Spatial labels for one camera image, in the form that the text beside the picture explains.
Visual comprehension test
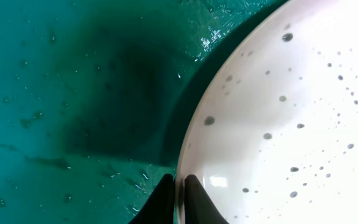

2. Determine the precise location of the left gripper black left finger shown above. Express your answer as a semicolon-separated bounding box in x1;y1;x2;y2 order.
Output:
129;174;175;224

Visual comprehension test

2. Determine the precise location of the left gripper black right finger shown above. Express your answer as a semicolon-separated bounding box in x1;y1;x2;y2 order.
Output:
184;174;228;224

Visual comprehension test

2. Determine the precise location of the white pink plate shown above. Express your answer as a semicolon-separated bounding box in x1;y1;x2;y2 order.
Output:
176;0;358;223

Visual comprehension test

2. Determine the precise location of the teal plastic tray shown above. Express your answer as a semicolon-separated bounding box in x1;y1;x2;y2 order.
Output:
0;0;281;223

